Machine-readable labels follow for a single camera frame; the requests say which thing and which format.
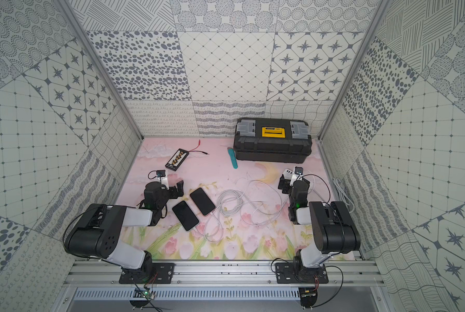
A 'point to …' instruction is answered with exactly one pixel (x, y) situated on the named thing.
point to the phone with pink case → (202, 201)
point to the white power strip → (288, 173)
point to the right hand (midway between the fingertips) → (292, 177)
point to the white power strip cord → (343, 193)
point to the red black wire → (192, 150)
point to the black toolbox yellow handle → (271, 139)
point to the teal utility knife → (232, 156)
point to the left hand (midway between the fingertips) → (168, 178)
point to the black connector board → (176, 159)
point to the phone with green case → (186, 216)
